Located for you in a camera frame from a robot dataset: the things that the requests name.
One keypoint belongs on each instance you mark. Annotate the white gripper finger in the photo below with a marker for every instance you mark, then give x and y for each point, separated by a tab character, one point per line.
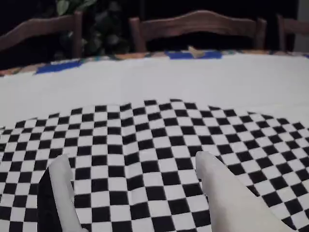
229	205

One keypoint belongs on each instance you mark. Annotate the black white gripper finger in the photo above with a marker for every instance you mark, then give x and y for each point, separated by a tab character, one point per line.
62	193

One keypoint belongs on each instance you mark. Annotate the blue tape strip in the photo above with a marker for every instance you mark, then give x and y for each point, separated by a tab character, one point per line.
210	55
60	67

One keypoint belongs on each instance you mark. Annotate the black white checkered mat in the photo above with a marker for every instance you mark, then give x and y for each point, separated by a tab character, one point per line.
154	84

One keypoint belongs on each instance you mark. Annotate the tan paper scrap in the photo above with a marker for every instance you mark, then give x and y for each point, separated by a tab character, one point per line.
195	53

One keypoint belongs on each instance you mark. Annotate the brown wooden chair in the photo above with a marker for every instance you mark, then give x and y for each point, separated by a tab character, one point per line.
36	29
198	23
294	26

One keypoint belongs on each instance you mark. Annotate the green leafy plant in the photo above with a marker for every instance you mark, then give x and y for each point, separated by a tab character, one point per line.
103	31

